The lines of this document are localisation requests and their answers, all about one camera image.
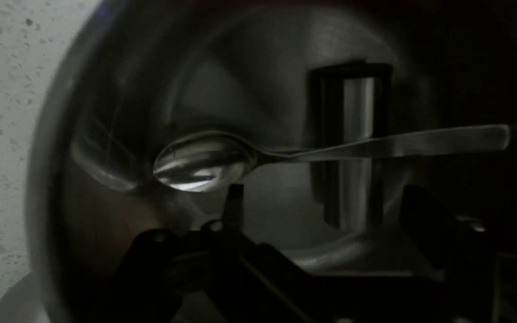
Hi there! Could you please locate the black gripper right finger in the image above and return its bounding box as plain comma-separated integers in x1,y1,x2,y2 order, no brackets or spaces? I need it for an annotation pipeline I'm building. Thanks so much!
400,186,477,270

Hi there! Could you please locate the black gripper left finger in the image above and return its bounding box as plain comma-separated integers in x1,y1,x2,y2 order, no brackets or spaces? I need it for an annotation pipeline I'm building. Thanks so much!
222,186,244,229

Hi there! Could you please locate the silver metal spoon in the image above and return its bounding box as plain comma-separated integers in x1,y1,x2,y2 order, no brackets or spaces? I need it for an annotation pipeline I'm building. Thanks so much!
150,124,511,194

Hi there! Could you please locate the silver steel pot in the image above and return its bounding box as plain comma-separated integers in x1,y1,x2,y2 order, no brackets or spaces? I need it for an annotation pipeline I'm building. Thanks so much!
26,0,517,323

